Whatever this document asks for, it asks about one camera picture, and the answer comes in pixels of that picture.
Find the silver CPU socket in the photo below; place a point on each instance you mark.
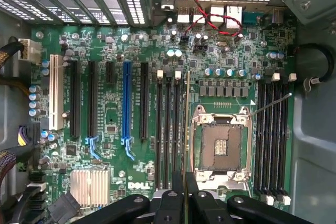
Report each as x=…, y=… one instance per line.
x=221, y=142

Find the white power connector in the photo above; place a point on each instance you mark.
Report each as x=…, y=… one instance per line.
x=30, y=51

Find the green Dell motherboard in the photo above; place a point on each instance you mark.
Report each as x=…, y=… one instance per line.
x=118, y=103

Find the round black case speaker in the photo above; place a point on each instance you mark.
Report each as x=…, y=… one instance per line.
x=312, y=61

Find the long black expansion slot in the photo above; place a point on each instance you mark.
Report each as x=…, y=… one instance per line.
x=92, y=98
x=75, y=98
x=144, y=98

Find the blue expansion slot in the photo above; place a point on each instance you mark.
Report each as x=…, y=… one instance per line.
x=127, y=98

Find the thin metal locking lever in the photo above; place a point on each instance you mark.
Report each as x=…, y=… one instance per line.
x=273, y=104

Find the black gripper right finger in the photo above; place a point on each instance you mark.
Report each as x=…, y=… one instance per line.
x=202, y=208

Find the short black expansion slot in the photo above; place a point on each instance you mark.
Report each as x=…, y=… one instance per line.
x=110, y=72

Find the white expansion slot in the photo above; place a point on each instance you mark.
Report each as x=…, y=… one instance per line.
x=55, y=93

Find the grey metal PC case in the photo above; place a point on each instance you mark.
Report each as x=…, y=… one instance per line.
x=312, y=142

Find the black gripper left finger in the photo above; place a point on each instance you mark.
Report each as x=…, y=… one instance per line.
x=168, y=208

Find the blue video port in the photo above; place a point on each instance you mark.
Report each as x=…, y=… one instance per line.
x=252, y=18

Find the silver rear port block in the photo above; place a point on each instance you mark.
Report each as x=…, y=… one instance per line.
x=210, y=15

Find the black flat data connector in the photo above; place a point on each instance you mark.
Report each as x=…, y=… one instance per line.
x=64, y=208

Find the silver finned heatsink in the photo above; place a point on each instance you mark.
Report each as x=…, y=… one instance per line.
x=89, y=187

